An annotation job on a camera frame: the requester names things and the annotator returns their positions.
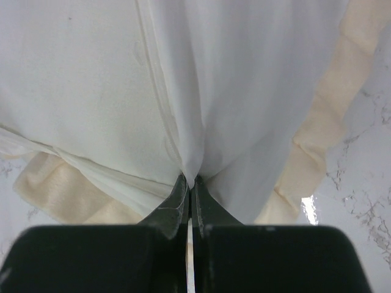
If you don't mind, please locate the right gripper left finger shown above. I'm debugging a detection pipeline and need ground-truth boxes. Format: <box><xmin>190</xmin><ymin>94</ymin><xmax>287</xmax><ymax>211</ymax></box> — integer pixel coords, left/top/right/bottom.
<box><xmin>1</xmin><ymin>175</ymin><xmax>188</xmax><ymax>292</ymax></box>

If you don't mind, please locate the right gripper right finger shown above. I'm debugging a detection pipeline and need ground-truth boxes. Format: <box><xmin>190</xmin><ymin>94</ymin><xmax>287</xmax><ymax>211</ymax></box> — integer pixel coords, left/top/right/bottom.
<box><xmin>191</xmin><ymin>177</ymin><xmax>390</xmax><ymax>292</ymax></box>

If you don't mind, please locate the white ruffled pillowcase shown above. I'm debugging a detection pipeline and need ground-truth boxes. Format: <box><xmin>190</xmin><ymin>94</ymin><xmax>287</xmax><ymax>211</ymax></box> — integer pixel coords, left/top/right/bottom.
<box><xmin>0</xmin><ymin>0</ymin><xmax>391</xmax><ymax>226</ymax></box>

